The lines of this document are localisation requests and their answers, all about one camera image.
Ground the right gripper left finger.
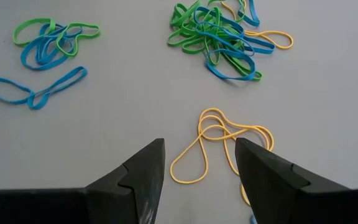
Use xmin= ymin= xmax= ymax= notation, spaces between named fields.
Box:
xmin=85 ymin=138 xmax=167 ymax=224

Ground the grey table mat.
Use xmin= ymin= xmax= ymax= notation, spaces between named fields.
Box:
xmin=0 ymin=0 xmax=358 ymax=224

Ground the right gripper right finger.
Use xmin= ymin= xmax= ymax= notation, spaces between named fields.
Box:
xmin=234 ymin=138 xmax=351 ymax=224

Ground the green rubber band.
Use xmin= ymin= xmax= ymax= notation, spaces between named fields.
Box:
xmin=12 ymin=17 xmax=57 ymax=47
xmin=206 ymin=6 xmax=263 ymax=82
xmin=55 ymin=22 xmax=101 ymax=58
xmin=167 ymin=2 xmax=217 ymax=55

